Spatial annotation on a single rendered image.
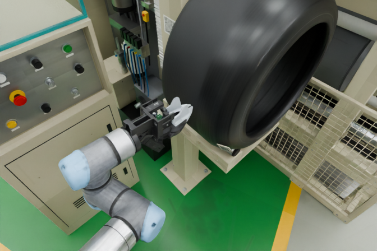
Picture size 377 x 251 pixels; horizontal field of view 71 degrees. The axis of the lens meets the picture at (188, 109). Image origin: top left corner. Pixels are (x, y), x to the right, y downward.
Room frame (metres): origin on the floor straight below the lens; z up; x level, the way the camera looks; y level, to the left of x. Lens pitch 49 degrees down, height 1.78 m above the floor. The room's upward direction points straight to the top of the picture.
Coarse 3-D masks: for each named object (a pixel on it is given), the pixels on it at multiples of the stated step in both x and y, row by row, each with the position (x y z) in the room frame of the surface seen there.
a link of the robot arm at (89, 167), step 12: (96, 144) 0.32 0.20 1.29; (108, 144) 0.32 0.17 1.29; (72, 156) 0.29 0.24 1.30; (84, 156) 0.29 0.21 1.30; (96, 156) 0.29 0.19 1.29; (108, 156) 0.30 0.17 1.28; (60, 168) 0.27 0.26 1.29; (72, 168) 0.26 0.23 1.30; (84, 168) 0.26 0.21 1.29; (96, 168) 0.27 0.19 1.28; (108, 168) 0.28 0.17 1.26; (72, 180) 0.24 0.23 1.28; (84, 180) 0.25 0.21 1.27; (96, 180) 0.26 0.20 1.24
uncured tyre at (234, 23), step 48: (192, 0) 0.69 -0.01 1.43; (240, 0) 0.63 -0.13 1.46; (288, 0) 0.60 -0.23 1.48; (192, 48) 0.57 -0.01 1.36; (240, 48) 0.52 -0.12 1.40; (288, 48) 0.55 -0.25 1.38; (192, 96) 0.51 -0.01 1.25; (240, 96) 0.46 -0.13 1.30; (288, 96) 0.75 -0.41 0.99; (240, 144) 0.48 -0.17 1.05
